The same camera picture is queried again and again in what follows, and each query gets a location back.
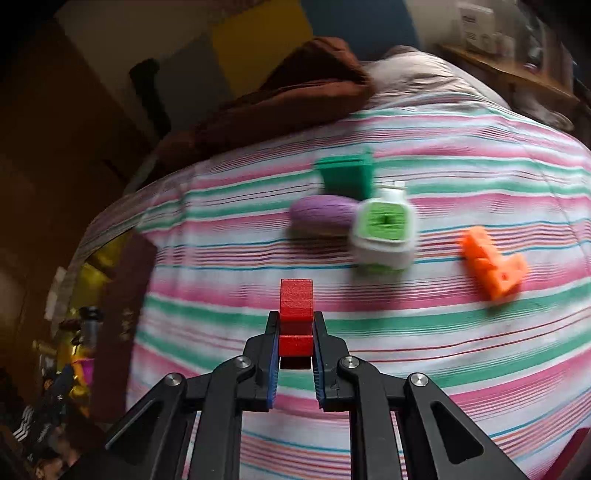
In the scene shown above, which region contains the wooden wardrobe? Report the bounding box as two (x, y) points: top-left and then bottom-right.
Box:
(0, 18), (153, 278)

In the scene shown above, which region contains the purple oval soap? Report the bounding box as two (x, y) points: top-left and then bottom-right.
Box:
(290, 194), (363, 232)

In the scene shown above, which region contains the green plastic piece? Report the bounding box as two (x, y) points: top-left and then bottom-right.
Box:
(314, 147), (375, 201)

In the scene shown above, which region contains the pink plastic piece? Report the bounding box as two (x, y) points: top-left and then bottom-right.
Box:
(69, 360), (95, 393)

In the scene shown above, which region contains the pale pink pillow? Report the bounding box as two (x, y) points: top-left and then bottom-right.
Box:
(365, 45), (513, 112)

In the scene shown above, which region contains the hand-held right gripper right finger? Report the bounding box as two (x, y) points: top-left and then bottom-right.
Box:
(311, 310), (529, 480)

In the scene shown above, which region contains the pink green striped bedsheet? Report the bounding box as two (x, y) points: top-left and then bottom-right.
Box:
(69, 99), (591, 480)

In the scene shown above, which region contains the red plastic block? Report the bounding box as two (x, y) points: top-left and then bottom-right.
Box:
(278, 278), (315, 358)

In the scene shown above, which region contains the clear jar with black cap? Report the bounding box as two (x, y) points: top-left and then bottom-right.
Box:
(81, 305), (105, 356)

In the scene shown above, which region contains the brown quilted blanket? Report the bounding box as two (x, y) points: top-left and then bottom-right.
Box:
(152, 37), (375, 160)

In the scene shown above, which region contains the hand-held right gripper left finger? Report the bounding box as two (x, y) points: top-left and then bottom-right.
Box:
(60, 310), (282, 480)

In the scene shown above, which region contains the wooden shelf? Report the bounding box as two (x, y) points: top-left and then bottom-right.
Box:
(438, 41), (583, 112)

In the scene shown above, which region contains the white printed box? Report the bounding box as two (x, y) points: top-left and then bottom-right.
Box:
(457, 2), (495, 51)

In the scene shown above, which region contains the white green plug-in air freshener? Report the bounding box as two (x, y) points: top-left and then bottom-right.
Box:
(348, 180), (416, 273)

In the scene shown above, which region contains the person's dark striped clothing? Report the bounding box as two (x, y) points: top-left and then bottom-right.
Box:
(0, 369), (93, 480)

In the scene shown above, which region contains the grey yellow blue padded headboard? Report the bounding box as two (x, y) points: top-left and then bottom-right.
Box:
(152, 0), (416, 121)

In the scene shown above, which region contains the orange plastic block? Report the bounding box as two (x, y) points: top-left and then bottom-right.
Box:
(461, 226), (529, 301)

